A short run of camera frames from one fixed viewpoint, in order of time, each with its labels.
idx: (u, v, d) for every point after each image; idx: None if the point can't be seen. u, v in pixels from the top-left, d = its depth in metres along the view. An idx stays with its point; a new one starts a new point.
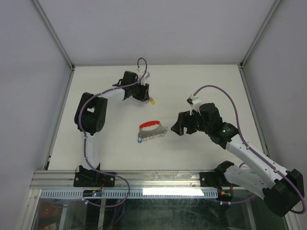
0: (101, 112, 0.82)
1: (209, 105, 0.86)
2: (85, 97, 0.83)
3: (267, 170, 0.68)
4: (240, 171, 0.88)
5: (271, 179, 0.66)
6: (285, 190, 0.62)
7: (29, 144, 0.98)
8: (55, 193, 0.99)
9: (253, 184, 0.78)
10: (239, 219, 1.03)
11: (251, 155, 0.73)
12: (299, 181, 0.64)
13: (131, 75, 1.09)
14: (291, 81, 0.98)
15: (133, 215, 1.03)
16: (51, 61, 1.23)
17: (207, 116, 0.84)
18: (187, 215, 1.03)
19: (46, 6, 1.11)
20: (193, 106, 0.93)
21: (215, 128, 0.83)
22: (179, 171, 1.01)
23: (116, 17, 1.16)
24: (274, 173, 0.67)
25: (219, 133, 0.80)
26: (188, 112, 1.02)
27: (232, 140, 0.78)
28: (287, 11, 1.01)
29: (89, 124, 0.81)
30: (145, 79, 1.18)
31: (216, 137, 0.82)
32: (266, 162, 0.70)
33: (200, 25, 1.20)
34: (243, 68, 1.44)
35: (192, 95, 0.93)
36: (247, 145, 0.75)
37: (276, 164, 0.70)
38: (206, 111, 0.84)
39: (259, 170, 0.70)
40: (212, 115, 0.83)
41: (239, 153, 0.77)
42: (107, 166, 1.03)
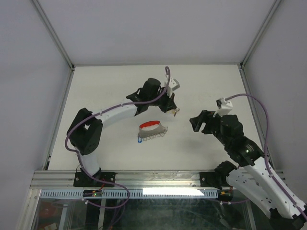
0: (92, 136, 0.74)
1: (233, 119, 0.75)
2: (83, 113, 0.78)
3: (288, 203, 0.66)
4: (245, 180, 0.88)
5: (289, 213, 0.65)
6: (300, 225, 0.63)
7: (29, 144, 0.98)
8: (56, 193, 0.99)
9: (260, 201, 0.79)
10: (240, 219, 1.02)
11: (273, 185, 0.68)
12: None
13: (151, 86, 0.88)
14: (290, 82, 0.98)
15: (133, 215, 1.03)
16: (51, 62, 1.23)
17: (230, 131, 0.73)
18: (187, 215, 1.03)
19: (46, 6, 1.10)
20: (219, 109, 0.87)
21: (236, 145, 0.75)
22: (179, 171, 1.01)
23: (116, 17, 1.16)
24: (294, 207, 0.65)
25: (241, 152, 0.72)
26: (213, 113, 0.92)
27: (255, 165, 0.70)
28: (287, 12, 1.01)
29: (79, 145, 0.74)
30: (171, 90, 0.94)
31: (236, 155, 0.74)
32: (287, 195, 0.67)
33: (201, 25, 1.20)
34: (243, 69, 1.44)
35: (223, 99, 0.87)
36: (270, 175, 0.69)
37: (295, 196, 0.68)
38: (229, 126, 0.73)
39: (277, 201, 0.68)
40: (236, 132, 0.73)
41: (258, 178, 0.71)
42: (108, 166, 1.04)
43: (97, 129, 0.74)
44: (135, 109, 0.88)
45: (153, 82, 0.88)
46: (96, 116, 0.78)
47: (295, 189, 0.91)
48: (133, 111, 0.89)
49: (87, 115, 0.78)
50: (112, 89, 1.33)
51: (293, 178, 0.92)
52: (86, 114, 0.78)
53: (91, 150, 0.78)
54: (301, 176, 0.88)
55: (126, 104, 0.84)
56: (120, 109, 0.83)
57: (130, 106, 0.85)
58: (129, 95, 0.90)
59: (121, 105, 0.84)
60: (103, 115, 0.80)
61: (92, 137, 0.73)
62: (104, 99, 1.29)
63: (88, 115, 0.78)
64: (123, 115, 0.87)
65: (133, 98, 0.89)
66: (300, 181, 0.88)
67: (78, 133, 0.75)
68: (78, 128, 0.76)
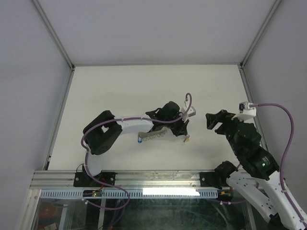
0: (109, 138, 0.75)
1: (251, 129, 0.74)
2: (106, 114, 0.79)
3: (295, 218, 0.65)
4: (245, 184, 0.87)
5: (295, 228, 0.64)
6: None
7: (29, 145, 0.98)
8: (56, 193, 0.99)
9: (260, 206, 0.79)
10: (239, 218, 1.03)
11: (283, 199, 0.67)
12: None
13: (171, 109, 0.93)
14: (290, 82, 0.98)
15: (133, 215, 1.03)
16: (51, 62, 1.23)
17: (247, 141, 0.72)
18: (187, 215, 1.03)
19: (46, 6, 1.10)
20: (241, 113, 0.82)
21: (252, 156, 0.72)
22: (179, 171, 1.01)
23: (116, 17, 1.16)
24: (300, 222, 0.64)
25: (257, 164, 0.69)
26: (231, 115, 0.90)
27: (269, 179, 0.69)
28: (287, 12, 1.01)
29: (93, 142, 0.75)
30: (187, 116, 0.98)
31: (251, 166, 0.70)
32: (296, 210, 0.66)
33: (201, 25, 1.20)
34: (243, 68, 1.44)
35: (247, 104, 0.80)
36: (283, 188, 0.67)
37: (302, 211, 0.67)
38: (246, 137, 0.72)
39: (283, 213, 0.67)
40: (254, 142, 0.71)
41: (269, 191, 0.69)
42: (108, 166, 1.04)
43: (115, 133, 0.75)
44: (150, 126, 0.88)
45: (173, 106, 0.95)
46: (117, 121, 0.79)
47: (294, 189, 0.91)
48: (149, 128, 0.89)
49: (109, 117, 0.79)
50: (112, 89, 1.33)
51: (293, 178, 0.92)
52: (108, 116, 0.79)
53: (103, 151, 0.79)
54: (301, 176, 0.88)
55: (145, 119, 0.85)
56: (138, 121, 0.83)
57: (148, 121, 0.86)
58: (149, 112, 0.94)
59: (140, 118, 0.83)
60: (124, 122, 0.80)
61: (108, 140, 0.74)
62: (104, 99, 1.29)
63: (111, 118, 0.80)
64: (137, 130, 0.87)
65: (152, 115, 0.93)
66: (300, 182, 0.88)
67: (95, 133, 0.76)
68: (98, 128, 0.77)
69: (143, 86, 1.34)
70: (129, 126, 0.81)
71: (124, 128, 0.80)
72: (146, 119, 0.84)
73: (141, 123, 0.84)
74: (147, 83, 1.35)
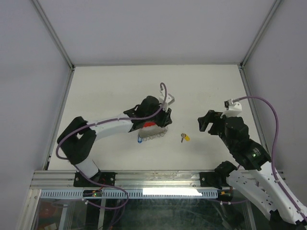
0: (85, 145, 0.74)
1: (237, 121, 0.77)
2: (78, 121, 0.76)
3: (291, 209, 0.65)
4: (245, 181, 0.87)
5: (293, 219, 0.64)
6: None
7: (29, 144, 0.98)
8: (55, 193, 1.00)
9: (260, 202, 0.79)
10: (239, 219, 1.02)
11: (278, 190, 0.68)
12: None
13: (150, 105, 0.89)
14: (290, 82, 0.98)
15: (133, 215, 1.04)
16: (51, 62, 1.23)
17: (235, 133, 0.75)
18: (187, 215, 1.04)
19: (46, 6, 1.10)
20: (228, 110, 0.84)
21: (242, 148, 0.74)
22: (179, 171, 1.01)
23: (116, 17, 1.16)
24: (297, 213, 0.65)
25: (249, 155, 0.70)
26: (219, 114, 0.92)
27: (262, 169, 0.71)
28: (287, 12, 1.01)
29: (69, 151, 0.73)
30: (167, 105, 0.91)
31: (242, 158, 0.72)
32: (291, 201, 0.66)
33: (201, 25, 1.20)
34: (243, 69, 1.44)
35: (230, 100, 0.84)
36: (276, 179, 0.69)
37: (299, 202, 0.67)
38: (234, 129, 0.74)
39: (280, 205, 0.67)
40: (241, 133, 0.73)
41: (264, 183, 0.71)
42: (108, 166, 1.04)
43: (90, 139, 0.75)
44: (130, 126, 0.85)
45: (150, 99, 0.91)
46: (89, 127, 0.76)
47: (295, 189, 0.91)
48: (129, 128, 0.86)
49: (81, 124, 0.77)
50: (112, 89, 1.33)
51: (293, 178, 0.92)
52: (80, 123, 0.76)
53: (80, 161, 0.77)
54: (301, 176, 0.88)
55: (123, 119, 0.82)
56: (116, 122, 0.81)
57: (126, 121, 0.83)
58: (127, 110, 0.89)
59: (117, 119, 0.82)
60: (98, 126, 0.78)
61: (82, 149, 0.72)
62: (104, 99, 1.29)
63: (83, 124, 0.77)
64: (115, 130, 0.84)
65: (131, 114, 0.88)
66: (300, 182, 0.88)
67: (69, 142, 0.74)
68: (70, 137, 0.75)
69: (144, 86, 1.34)
70: (104, 128, 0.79)
71: (100, 132, 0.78)
72: (122, 119, 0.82)
73: (119, 124, 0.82)
74: (147, 83, 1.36)
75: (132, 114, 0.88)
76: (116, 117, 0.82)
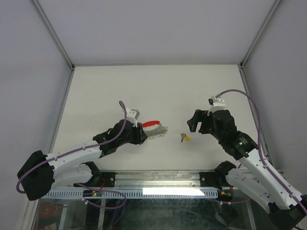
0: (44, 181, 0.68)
1: (224, 113, 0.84)
2: (36, 156, 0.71)
3: (283, 193, 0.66)
4: (243, 178, 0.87)
5: (286, 204, 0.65)
6: (298, 216, 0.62)
7: (29, 144, 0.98)
8: (55, 193, 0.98)
9: (259, 196, 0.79)
10: (239, 220, 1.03)
11: (268, 176, 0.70)
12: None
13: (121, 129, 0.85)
14: (290, 81, 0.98)
15: (133, 215, 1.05)
16: (51, 62, 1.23)
17: (222, 124, 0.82)
18: (187, 215, 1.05)
19: (45, 5, 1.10)
20: (213, 106, 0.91)
21: (230, 139, 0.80)
22: (179, 171, 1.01)
23: (116, 17, 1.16)
24: (290, 197, 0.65)
25: (235, 144, 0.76)
26: (206, 112, 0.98)
27: (249, 156, 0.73)
28: (287, 12, 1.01)
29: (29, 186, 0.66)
30: (134, 119, 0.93)
31: (230, 148, 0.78)
32: (283, 185, 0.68)
33: (201, 25, 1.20)
34: (243, 69, 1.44)
35: (213, 97, 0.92)
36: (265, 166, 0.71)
37: (291, 187, 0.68)
38: (221, 120, 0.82)
39: (273, 192, 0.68)
40: (228, 123, 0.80)
41: (253, 170, 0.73)
42: (108, 166, 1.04)
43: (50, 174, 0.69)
44: (99, 153, 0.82)
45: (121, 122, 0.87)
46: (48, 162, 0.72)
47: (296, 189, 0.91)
48: (98, 155, 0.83)
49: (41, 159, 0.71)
50: (112, 89, 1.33)
51: (293, 178, 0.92)
52: (38, 158, 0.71)
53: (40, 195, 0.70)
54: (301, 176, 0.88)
55: (89, 146, 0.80)
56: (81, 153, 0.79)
57: (94, 148, 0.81)
58: (99, 135, 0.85)
59: (83, 147, 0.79)
60: (58, 161, 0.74)
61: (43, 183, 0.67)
62: (104, 99, 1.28)
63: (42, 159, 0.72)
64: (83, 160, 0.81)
65: (100, 140, 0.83)
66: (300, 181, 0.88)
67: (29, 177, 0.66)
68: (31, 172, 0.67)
69: (143, 86, 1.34)
70: (65, 162, 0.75)
71: (60, 166, 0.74)
72: (88, 147, 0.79)
73: (85, 154, 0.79)
74: (147, 83, 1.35)
75: (102, 139, 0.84)
76: (82, 146, 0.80)
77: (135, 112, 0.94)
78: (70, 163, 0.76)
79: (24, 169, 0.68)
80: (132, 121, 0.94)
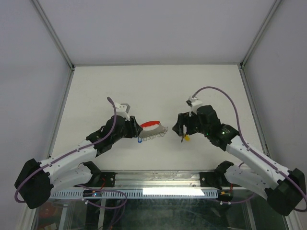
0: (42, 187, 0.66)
1: (206, 108, 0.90)
2: (30, 164, 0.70)
3: (270, 171, 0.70)
4: (241, 171, 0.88)
5: (274, 180, 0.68)
6: (288, 190, 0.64)
7: (29, 144, 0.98)
8: (56, 193, 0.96)
9: (255, 185, 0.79)
10: (239, 218, 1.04)
11: (253, 157, 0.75)
12: (301, 181, 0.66)
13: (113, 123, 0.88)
14: (290, 81, 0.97)
15: (133, 215, 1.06)
16: (51, 62, 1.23)
17: (205, 118, 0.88)
18: (187, 215, 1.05)
19: (45, 6, 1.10)
20: (193, 107, 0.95)
21: (215, 131, 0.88)
22: (178, 171, 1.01)
23: (116, 17, 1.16)
24: (277, 173, 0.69)
25: (219, 135, 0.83)
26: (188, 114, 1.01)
27: (232, 142, 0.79)
28: (287, 12, 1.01)
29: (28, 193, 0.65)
30: (125, 113, 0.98)
31: (216, 139, 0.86)
32: (268, 164, 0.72)
33: (201, 25, 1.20)
34: (243, 69, 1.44)
35: (191, 97, 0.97)
36: (248, 148, 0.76)
37: (277, 165, 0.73)
38: (203, 114, 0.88)
39: (261, 172, 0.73)
40: (210, 117, 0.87)
41: (240, 155, 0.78)
42: (108, 166, 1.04)
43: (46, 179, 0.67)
44: (95, 151, 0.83)
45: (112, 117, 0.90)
46: (43, 169, 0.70)
47: None
48: (94, 154, 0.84)
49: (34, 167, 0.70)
50: (112, 89, 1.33)
51: None
52: (32, 166, 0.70)
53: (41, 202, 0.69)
54: None
55: (83, 147, 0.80)
56: (76, 154, 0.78)
57: (88, 148, 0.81)
58: (91, 133, 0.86)
59: (76, 149, 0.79)
60: (53, 166, 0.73)
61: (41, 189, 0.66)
62: (104, 99, 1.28)
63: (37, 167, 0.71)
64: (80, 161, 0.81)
65: (94, 138, 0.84)
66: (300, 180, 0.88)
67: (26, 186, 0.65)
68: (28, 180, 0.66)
69: (143, 86, 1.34)
70: (60, 166, 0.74)
71: (56, 171, 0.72)
72: (83, 147, 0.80)
73: (80, 155, 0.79)
74: (147, 83, 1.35)
75: (96, 138, 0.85)
76: (76, 148, 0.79)
77: (124, 105, 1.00)
78: (65, 166, 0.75)
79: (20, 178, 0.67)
80: (123, 115, 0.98)
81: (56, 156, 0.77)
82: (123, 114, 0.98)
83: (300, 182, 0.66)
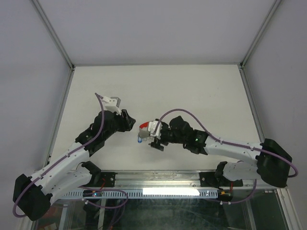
0: (36, 201, 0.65)
1: (177, 120, 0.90)
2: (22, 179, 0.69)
3: (246, 152, 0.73)
4: (234, 166, 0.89)
5: (252, 158, 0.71)
6: (267, 161, 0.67)
7: (29, 144, 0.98)
8: None
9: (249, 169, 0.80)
10: (239, 219, 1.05)
11: (228, 147, 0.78)
12: (275, 147, 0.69)
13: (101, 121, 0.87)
14: (291, 81, 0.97)
15: (133, 215, 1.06)
16: (51, 62, 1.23)
17: (180, 131, 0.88)
18: (187, 215, 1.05)
19: (45, 6, 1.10)
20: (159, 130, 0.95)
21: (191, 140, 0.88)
22: (178, 171, 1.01)
23: (116, 17, 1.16)
24: (252, 151, 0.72)
25: (195, 143, 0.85)
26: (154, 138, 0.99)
27: (207, 143, 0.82)
28: (287, 12, 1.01)
29: (26, 209, 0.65)
30: (116, 108, 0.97)
31: (194, 148, 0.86)
32: (241, 145, 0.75)
33: (201, 25, 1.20)
34: (243, 69, 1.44)
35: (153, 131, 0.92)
36: (221, 141, 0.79)
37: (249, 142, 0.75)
38: (178, 128, 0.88)
39: (240, 157, 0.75)
40: (185, 129, 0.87)
41: (218, 151, 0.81)
42: (108, 166, 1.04)
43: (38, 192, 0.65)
44: (86, 153, 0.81)
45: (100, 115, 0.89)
46: (35, 183, 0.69)
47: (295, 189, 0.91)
48: (87, 155, 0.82)
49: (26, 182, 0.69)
50: (112, 89, 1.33)
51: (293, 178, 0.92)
52: (24, 181, 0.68)
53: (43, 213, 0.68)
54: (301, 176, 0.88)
55: (73, 151, 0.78)
56: (66, 160, 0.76)
57: (78, 152, 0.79)
58: (80, 134, 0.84)
59: (66, 155, 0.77)
60: (45, 178, 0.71)
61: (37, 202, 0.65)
62: None
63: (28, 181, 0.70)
64: (74, 166, 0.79)
65: (84, 139, 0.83)
66: (300, 179, 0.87)
67: (24, 199, 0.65)
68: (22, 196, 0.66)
69: (143, 86, 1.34)
70: (52, 176, 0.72)
71: (49, 182, 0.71)
72: (73, 152, 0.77)
73: (71, 160, 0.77)
74: (147, 83, 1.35)
75: (85, 138, 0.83)
76: (65, 154, 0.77)
77: (114, 99, 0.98)
78: (58, 175, 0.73)
79: (16, 195, 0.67)
80: (114, 109, 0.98)
81: (47, 166, 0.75)
82: (113, 109, 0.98)
83: (275, 149, 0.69)
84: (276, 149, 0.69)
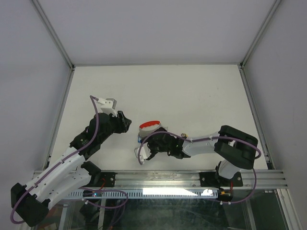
0: (32, 209, 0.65)
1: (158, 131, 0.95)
2: (17, 188, 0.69)
3: (208, 143, 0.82)
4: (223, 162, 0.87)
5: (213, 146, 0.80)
6: (225, 146, 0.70)
7: (29, 144, 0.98)
8: None
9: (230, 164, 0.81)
10: (239, 219, 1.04)
11: (197, 144, 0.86)
12: (230, 130, 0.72)
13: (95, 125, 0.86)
14: (291, 81, 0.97)
15: (133, 215, 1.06)
16: (51, 62, 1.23)
17: (162, 141, 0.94)
18: (187, 215, 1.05)
19: (45, 6, 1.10)
20: (146, 152, 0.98)
21: (173, 147, 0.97)
22: (178, 171, 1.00)
23: (116, 17, 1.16)
24: (212, 141, 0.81)
25: (179, 150, 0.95)
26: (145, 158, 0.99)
27: (183, 146, 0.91)
28: (287, 12, 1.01)
29: (25, 216, 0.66)
30: (111, 109, 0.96)
31: (178, 154, 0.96)
32: (203, 139, 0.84)
33: (201, 25, 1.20)
34: (243, 68, 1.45)
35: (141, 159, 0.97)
36: (191, 140, 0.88)
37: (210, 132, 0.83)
38: (159, 139, 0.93)
39: (208, 148, 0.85)
40: (166, 138, 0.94)
41: (194, 150, 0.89)
42: (108, 166, 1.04)
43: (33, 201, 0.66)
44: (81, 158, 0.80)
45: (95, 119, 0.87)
46: (29, 192, 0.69)
47: (296, 189, 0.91)
48: (83, 160, 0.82)
49: (21, 190, 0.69)
50: (112, 89, 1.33)
51: (293, 178, 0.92)
52: (19, 189, 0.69)
53: (43, 218, 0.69)
54: (301, 176, 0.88)
55: (66, 157, 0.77)
56: (61, 167, 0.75)
57: (73, 157, 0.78)
58: (75, 138, 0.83)
59: (61, 161, 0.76)
60: (40, 186, 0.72)
61: (33, 210, 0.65)
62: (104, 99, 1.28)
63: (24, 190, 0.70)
64: (70, 171, 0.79)
65: (79, 143, 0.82)
66: (301, 179, 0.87)
67: (20, 206, 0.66)
68: (19, 204, 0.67)
69: (143, 86, 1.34)
70: (47, 184, 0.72)
71: (44, 190, 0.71)
72: (66, 158, 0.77)
73: (65, 166, 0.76)
74: (147, 83, 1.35)
75: (80, 142, 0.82)
76: (59, 160, 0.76)
77: (111, 101, 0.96)
78: (53, 183, 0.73)
79: (14, 201, 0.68)
80: (109, 111, 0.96)
81: (42, 173, 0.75)
82: (109, 111, 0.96)
83: (231, 132, 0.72)
84: (232, 132, 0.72)
